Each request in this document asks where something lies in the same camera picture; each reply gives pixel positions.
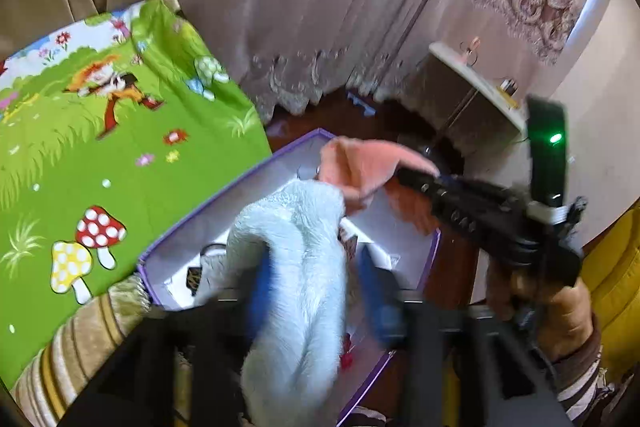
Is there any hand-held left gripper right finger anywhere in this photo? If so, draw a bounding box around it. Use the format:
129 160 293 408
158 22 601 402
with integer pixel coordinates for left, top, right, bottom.
359 244 572 427

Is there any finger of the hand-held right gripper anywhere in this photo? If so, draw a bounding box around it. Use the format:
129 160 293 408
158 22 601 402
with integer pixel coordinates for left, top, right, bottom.
397 167 478 200
425 191 483 235

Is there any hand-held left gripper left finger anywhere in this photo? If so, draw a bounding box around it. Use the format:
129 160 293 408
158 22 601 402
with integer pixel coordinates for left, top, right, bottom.
57 251 272 427

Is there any light blue fluffy towel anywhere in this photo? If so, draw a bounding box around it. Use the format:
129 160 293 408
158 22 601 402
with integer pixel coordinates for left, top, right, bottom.
192 180 352 427

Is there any salmon pink cloth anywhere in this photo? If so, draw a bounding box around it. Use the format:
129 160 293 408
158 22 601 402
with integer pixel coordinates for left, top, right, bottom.
317 137 442 237

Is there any purple and white box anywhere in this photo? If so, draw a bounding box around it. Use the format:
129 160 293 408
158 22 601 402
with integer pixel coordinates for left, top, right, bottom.
137 128 442 427

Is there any person's right forearm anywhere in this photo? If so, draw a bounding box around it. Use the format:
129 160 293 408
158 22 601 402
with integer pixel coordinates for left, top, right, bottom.
542 312 620 417

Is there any person's right hand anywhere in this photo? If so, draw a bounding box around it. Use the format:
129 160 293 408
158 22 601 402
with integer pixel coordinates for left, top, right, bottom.
487 263 594 350

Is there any yellow cloth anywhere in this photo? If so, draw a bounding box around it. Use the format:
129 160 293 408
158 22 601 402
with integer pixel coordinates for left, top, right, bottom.
581 199 640 389

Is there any small blue floor item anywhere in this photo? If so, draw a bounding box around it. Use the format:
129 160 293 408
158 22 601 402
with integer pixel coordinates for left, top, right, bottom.
346 91 377 116

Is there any white side table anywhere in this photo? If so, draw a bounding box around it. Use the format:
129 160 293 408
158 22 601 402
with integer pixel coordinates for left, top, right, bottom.
419 41 532 144

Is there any green cartoon printed blanket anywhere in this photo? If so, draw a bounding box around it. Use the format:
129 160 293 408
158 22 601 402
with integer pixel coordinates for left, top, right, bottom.
0 0 274 389

